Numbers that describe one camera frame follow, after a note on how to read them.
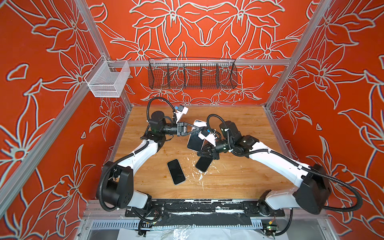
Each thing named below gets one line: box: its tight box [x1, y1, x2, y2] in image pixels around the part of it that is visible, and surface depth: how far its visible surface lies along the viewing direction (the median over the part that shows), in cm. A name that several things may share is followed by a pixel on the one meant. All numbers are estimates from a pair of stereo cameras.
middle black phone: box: [195, 156, 214, 173], surface depth 89 cm
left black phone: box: [167, 158, 186, 186], surface depth 87 cm
